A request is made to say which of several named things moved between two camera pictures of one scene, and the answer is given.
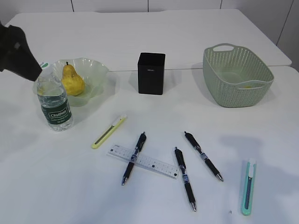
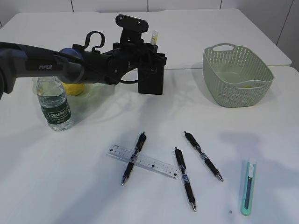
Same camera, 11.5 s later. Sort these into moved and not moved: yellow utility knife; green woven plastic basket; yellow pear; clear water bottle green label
Moved: yellow utility knife
Not moved: yellow pear; green woven plastic basket; clear water bottle green label
